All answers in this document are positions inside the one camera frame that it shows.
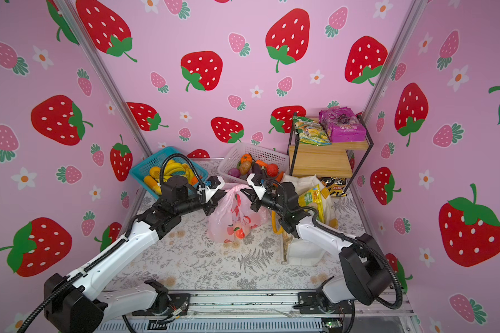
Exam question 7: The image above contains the white paper grocery bag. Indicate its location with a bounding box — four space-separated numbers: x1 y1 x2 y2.
275 175 338 266

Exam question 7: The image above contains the pink plastic grocery bag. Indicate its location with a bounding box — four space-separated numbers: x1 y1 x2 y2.
207 185 270 243

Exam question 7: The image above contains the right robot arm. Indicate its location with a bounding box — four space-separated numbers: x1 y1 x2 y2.
242 182 404 312

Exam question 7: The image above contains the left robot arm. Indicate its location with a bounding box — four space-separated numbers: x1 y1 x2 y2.
19 176 226 332

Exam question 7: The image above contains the yellow banana bunch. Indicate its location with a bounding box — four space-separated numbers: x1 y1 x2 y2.
149 160 197 185

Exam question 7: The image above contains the teal plastic basket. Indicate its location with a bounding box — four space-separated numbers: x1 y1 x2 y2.
131 147 209 200

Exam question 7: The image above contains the brown potato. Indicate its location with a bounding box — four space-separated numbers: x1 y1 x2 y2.
239 162 252 176

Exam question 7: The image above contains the white plastic basket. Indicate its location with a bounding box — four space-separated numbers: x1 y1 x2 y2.
217 143 290 184

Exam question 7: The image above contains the black yellow chips bag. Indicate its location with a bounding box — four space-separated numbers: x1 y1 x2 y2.
319 177 347 197

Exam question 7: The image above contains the small orange pumpkin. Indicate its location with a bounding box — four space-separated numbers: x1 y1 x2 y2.
240 154 254 164

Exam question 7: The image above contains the purple onion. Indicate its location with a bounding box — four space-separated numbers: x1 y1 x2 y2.
227 168 241 178

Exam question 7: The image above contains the green yellow snack bag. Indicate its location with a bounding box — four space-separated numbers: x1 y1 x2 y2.
293 116 331 147

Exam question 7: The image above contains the purple snack bag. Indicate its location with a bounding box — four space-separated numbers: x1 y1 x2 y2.
319 106 367 143

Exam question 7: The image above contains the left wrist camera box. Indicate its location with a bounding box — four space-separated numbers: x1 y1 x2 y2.
203 176 225 203

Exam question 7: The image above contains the black wire wooden shelf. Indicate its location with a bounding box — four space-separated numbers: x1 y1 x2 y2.
287 126 374 196

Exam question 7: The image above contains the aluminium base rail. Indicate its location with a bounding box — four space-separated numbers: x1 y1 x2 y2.
97 290 422 332

